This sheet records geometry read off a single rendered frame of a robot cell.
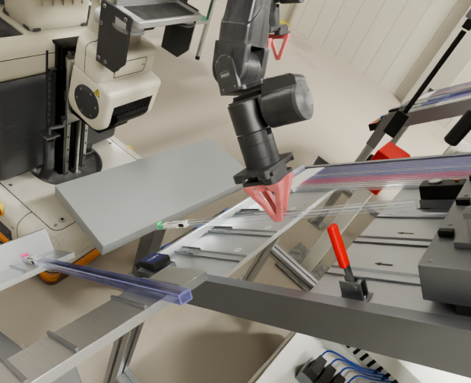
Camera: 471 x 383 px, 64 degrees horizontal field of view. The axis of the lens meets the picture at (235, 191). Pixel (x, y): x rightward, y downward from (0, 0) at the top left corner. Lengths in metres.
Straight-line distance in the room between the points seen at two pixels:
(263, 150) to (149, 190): 0.62
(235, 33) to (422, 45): 4.19
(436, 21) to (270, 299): 4.28
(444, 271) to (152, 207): 0.81
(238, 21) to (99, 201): 0.68
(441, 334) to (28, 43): 1.23
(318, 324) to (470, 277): 0.20
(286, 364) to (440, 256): 0.53
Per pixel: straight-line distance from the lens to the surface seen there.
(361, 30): 4.96
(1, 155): 1.49
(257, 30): 0.60
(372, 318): 0.51
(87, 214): 1.06
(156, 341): 1.56
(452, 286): 0.50
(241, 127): 0.58
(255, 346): 1.67
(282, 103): 0.55
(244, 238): 0.83
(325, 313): 0.54
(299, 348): 0.97
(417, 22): 4.74
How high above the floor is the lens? 1.40
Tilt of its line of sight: 39 degrees down
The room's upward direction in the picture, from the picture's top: 25 degrees clockwise
